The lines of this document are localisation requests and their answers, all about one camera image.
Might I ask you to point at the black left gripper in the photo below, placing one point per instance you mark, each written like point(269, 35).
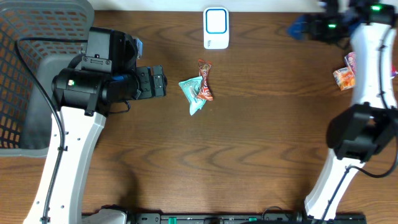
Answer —
point(146, 81)

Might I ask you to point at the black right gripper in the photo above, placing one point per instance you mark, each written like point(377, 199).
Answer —
point(315, 19)

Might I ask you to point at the teal wrapper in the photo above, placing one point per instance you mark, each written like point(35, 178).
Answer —
point(191, 89)

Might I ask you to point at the red purple snack bag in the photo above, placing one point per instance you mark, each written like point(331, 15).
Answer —
point(350, 61)

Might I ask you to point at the orange tissue pack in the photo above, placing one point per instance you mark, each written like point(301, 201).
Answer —
point(344, 78)

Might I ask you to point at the brown orange candy bar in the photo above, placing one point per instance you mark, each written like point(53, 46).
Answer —
point(204, 71)

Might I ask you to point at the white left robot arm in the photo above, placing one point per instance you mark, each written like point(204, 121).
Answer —
point(82, 95)

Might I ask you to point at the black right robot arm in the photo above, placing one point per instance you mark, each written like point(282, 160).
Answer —
point(370, 123)

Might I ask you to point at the white barcode scanner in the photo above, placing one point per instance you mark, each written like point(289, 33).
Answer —
point(215, 28)

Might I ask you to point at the dark grey plastic basket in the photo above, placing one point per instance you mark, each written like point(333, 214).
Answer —
point(38, 40)

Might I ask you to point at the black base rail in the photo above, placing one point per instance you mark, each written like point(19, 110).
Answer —
point(156, 218)

